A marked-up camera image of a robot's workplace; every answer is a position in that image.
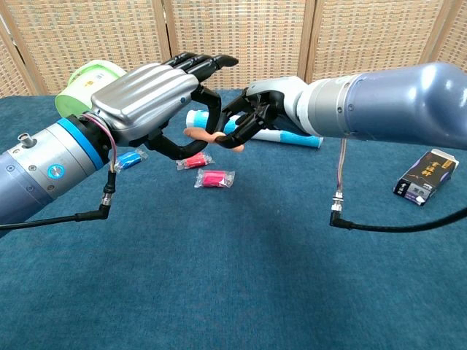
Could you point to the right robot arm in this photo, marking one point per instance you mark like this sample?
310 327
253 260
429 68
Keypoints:
386 104

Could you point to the blue candy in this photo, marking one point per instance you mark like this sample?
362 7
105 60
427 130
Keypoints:
128 159

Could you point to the red candy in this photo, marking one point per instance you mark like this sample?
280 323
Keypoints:
213 178
195 160

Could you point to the green plastic bucket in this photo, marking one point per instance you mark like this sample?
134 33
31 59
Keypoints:
85 82

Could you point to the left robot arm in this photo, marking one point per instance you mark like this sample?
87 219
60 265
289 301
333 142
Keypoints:
47 167

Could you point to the woven bamboo folding screen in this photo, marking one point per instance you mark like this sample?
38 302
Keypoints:
255 40

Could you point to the black carton box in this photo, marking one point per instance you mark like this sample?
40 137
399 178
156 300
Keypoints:
425 176

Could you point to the white and teal paper roll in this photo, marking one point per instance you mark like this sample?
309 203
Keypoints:
292 138

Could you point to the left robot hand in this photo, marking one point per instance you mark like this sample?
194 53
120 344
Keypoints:
157 102

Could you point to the teal table cloth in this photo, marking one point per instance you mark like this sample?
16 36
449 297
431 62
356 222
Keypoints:
233 273

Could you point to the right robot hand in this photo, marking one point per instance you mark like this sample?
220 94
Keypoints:
262 109

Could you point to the orange sausage-shaped stick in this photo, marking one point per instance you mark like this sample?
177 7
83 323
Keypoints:
198 134

